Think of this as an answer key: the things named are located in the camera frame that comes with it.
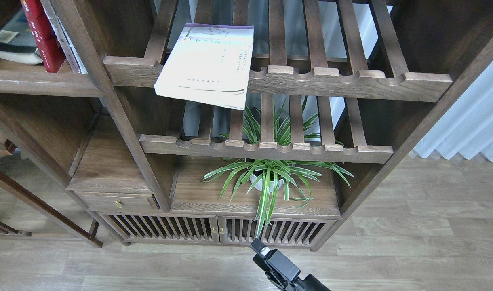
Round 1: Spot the dark wooden bookshelf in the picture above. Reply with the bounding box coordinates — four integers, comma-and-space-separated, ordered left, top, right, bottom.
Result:
0, 0, 493, 252

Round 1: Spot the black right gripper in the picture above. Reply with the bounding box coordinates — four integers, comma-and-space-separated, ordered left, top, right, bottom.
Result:
250, 239, 329, 291

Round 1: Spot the white paperback book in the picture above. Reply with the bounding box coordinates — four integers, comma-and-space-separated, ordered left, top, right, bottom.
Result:
154, 23, 254, 110

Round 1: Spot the thick green black book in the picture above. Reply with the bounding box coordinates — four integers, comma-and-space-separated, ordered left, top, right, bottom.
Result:
0, 8, 42, 65

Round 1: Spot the green spider plant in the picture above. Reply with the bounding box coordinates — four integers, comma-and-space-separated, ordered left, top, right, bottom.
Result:
202, 107, 352, 238

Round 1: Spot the white curtain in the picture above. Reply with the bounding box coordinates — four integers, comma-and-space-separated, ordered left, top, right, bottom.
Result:
410, 61, 493, 162

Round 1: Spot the brass drawer knob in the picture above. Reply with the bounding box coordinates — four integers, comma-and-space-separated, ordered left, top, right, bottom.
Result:
115, 200, 124, 209

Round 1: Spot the red paperback book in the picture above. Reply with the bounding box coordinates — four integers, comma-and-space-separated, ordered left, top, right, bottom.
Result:
20, 0, 65, 73

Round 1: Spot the worn upright book spine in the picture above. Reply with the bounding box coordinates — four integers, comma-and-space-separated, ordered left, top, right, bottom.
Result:
41, 0, 88, 74

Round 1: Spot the white plant pot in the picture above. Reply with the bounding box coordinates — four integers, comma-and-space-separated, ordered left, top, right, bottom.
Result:
250, 170, 284, 193

